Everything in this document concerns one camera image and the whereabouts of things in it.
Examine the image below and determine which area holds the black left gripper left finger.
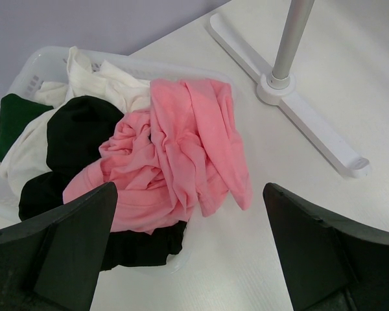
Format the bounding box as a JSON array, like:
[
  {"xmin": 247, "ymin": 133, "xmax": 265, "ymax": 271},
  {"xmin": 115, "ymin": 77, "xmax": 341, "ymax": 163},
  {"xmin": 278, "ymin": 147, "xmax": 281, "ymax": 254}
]
[{"xmin": 0, "ymin": 182, "xmax": 117, "ymax": 310}]

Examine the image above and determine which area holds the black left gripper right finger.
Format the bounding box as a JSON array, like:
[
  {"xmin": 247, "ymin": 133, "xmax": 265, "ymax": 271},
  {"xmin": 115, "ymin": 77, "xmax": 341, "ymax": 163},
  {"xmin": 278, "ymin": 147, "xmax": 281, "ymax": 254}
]
[{"xmin": 263, "ymin": 183, "xmax": 389, "ymax": 310}]

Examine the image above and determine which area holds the black t shirt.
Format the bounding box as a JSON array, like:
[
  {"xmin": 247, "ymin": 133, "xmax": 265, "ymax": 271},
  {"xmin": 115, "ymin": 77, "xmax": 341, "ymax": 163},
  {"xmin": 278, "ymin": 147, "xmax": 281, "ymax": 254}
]
[{"xmin": 18, "ymin": 96, "xmax": 186, "ymax": 271}]

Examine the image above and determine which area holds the pink t shirt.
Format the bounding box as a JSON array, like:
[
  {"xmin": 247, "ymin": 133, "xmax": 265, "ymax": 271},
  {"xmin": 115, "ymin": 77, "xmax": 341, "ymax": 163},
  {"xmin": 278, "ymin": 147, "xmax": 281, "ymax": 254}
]
[{"xmin": 62, "ymin": 79, "xmax": 252, "ymax": 233}]

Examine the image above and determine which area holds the green and white t shirt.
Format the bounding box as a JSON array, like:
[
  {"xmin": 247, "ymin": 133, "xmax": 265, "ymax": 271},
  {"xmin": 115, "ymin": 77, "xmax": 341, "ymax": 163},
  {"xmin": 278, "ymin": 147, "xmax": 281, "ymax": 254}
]
[{"xmin": 0, "ymin": 93, "xmax": 53, "ymax": 162}]

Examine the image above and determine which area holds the metal clothes rack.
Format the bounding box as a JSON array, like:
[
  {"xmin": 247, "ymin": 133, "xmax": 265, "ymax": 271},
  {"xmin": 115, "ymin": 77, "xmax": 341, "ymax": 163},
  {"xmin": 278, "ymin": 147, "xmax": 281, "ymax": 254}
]
[{"xmin": 207, "ymin": 1, "xmax": 371, "ymax": 178}]

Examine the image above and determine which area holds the white plastic perforated basket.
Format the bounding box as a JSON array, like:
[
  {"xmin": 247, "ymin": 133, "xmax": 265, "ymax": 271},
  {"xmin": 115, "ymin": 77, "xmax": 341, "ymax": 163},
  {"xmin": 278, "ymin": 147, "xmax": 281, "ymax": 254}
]
[{"xmin": 0, "ymin": 46, "xmax": 234, "ymax": 275}]

